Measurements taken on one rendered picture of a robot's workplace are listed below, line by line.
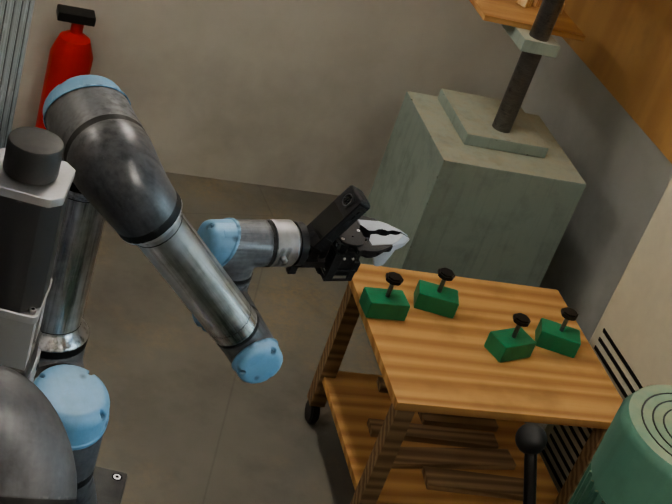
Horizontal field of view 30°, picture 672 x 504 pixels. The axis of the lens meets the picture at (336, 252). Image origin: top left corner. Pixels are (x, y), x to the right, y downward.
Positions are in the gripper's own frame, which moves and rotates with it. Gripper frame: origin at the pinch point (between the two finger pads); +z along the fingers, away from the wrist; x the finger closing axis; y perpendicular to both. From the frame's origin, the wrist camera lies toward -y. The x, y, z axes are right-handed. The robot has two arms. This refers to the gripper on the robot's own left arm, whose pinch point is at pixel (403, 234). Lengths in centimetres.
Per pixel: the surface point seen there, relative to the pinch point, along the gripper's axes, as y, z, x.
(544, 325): 72, 97, -45
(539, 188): 71, 127, -100
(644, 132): 52, 161, -105
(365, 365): 137, 89, -89
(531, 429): -30, -26, 64
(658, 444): -37, -19, 72
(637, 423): -37, -19, 69
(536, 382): 75, 86, -28
